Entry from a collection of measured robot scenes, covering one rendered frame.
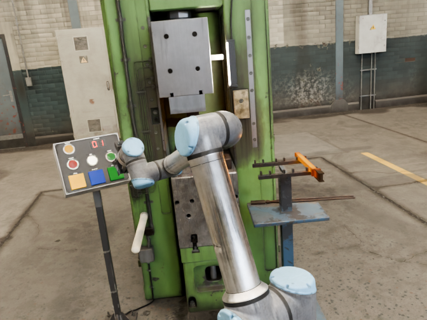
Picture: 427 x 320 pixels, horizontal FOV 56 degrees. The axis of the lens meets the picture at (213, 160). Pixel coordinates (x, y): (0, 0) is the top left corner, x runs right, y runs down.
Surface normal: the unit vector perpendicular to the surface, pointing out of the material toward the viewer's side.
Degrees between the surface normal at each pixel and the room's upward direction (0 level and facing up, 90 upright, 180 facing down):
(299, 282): 5
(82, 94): 90
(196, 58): 90
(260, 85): 90
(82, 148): 60
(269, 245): 90
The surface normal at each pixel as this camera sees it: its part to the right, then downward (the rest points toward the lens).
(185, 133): -0.84, 0.10
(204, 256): 0.07, 0.27
